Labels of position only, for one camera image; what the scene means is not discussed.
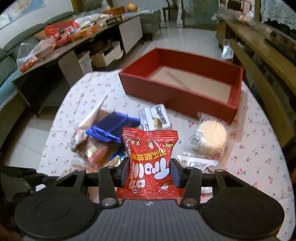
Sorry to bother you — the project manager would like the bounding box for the pink snack pack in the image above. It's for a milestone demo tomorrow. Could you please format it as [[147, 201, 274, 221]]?
[[70, 132, 120, 167]]

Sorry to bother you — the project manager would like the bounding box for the clear round cake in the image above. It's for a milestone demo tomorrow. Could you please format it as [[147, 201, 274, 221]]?
[[189, 112, 233, 159]]

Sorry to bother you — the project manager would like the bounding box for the red snack bag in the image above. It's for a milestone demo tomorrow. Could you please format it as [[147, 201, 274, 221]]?
[[116, 127, 184, 200]]

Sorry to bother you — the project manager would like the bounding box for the blue foil snack pack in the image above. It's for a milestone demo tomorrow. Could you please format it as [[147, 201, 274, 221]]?
[[85, 112, 140, 144]]

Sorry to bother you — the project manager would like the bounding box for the white spicy strip snack pack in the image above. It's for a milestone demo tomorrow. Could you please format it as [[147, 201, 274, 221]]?
[[77, 95, 108, 130]]

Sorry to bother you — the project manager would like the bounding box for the white Kaprons wafer pack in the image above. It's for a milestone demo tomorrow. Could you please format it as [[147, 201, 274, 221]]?
[[138, 104, 171, 131]]

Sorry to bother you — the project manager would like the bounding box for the clear bag of snacks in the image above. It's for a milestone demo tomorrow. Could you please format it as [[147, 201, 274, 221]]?
[[16, 37, 56, 72]]

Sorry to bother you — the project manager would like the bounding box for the small white printed sachet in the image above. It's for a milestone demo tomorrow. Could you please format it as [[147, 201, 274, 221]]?
[[177, 155, 219, 173]]

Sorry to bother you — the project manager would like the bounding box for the cherry print tablecloth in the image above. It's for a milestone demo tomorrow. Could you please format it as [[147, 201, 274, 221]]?
[[38, 71, 295, 240]]

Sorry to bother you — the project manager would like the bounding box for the red cardboard box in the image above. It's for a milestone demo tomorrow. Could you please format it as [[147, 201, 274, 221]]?
[[119, 48, 243, 123]]

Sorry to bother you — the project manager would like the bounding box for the white storage bin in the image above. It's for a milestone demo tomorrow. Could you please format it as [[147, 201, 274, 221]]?
[[90, 41, 123, 68]]

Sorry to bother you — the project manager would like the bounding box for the white plastic bag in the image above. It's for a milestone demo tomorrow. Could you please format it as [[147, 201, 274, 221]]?
[[221, 45, 234, 61]]

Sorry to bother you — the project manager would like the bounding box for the long dark coffee table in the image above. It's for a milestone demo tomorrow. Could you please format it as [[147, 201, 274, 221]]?
[[13, 16, 142, 115]]

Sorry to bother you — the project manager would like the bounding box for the wooden TV cabinet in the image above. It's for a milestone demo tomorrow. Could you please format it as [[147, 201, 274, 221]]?
[[216, 16, 295, 148]]

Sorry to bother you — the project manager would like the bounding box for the orange flat box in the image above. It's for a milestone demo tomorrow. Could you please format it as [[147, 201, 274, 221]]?
[[70, 25, 100, 42]]

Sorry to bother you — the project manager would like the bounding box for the grey green sofa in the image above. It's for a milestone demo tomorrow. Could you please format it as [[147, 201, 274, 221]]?
[[1, 11, 76, 109]]

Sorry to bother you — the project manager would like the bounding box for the yellow round fruit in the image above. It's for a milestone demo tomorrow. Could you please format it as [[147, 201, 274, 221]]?
[[126, 3, 138, 12]]

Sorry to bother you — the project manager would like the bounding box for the white lace cloth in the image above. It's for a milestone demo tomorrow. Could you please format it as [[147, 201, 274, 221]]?
[[260, 0, 295, 26]]

